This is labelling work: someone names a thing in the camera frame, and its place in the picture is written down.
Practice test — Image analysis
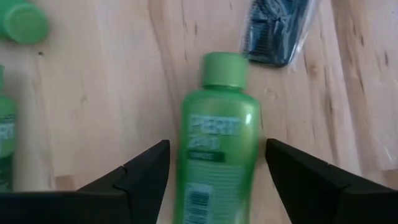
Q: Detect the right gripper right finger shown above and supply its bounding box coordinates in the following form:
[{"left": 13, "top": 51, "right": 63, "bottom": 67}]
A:
[{"left": 266, "top": 138, "right": 398, "bottom": 224}]

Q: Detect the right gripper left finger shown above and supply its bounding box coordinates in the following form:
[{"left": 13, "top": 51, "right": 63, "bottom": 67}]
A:
[{"left": 0, "top": 139, "right": 171, "bottom": 224}]

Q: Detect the green shampoo bottle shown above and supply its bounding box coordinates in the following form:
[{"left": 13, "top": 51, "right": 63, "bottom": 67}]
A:
[
  {"left": 172, "top": 52, "right": 261, "bottom": 224},
  {"left": 0, "top": 0, "right": 50, "bottom": 45},
  {"left": 0, "top": 63, "right": 18, "bottom": 191}
]

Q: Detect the black comb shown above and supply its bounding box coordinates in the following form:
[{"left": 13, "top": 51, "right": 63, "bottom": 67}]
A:
[{"left": 239, "top": 0, "right": 318, "bottom": 68}]

